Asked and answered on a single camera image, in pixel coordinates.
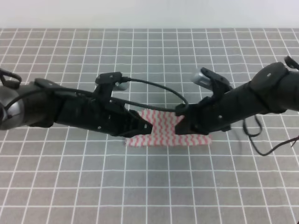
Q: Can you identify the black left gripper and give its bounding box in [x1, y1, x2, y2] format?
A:
[55, 93, 153, 138]

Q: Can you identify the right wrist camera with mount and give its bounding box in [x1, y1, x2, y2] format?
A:
[191, 67, 233, 99]

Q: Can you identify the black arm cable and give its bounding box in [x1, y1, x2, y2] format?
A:
[4, 78, 190, 117]
[242, 114, 299, 156]

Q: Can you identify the pink white striped towel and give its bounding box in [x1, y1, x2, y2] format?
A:
[125, 109, 212, 147]

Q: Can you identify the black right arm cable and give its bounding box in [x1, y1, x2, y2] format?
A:
[242, 114, 299, 156]

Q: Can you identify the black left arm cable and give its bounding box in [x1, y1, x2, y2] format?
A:
[4, 78, 190, 117]

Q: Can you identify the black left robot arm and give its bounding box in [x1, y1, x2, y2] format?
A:
[0, 70, 153, 138]

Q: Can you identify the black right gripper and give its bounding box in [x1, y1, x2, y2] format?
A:
[175, 93, 243, 135]

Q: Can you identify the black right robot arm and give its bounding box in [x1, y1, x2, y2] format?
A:
[175, 56, 299, 135]

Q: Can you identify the grey checked tablecloth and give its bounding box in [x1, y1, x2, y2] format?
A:
[0, 28, 299, 224]

